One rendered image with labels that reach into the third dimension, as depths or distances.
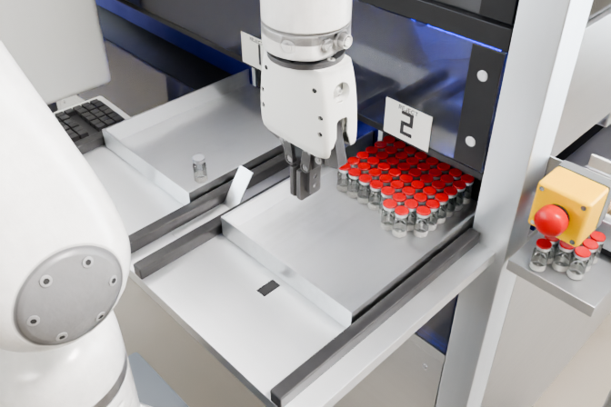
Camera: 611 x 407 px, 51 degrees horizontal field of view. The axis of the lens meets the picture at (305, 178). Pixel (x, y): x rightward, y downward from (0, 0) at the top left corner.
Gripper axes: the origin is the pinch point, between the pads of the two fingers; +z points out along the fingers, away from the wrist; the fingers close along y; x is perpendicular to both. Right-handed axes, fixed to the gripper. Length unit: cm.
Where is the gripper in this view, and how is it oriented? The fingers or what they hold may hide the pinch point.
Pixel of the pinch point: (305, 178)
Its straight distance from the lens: 69.7
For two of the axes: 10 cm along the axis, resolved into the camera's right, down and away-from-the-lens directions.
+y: -7.0, -4.2, 5.7
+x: -7.1, 4.1, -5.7
